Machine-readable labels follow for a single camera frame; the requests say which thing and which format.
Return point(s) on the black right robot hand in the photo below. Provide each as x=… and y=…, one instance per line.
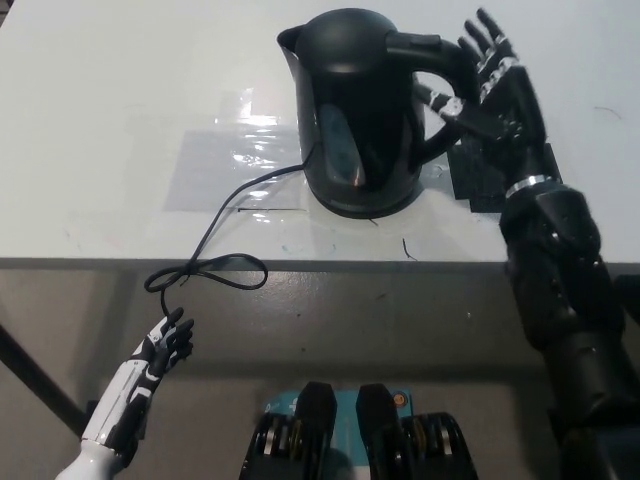
x=515, y=125

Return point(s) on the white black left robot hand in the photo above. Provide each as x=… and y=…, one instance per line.
x=130, y=390

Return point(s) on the black electric kettle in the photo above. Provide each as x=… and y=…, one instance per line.
x=365, y=110

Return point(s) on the black tape patch on desk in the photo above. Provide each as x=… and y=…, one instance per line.
x=475, y=175

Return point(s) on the round black kettle base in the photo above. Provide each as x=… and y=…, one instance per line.
x=367, y=212

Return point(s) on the black object beside desk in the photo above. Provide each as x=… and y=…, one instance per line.
x=629, y=297

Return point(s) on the clear plastic sheet taped down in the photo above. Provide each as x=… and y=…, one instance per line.
x=220, y=165

